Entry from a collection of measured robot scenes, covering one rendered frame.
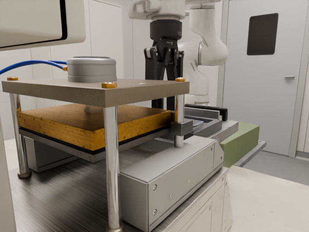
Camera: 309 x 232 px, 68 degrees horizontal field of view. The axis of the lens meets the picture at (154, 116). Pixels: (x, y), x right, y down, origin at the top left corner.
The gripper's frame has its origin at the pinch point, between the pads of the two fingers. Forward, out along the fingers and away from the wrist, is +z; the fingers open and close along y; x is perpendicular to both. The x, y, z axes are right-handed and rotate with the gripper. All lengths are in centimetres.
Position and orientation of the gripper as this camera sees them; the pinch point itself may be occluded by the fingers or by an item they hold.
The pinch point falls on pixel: (165, 108)
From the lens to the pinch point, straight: 57.1
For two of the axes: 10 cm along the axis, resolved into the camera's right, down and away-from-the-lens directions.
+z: 0.0, 9.8, 2.1
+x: -7.9, -1.3, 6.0
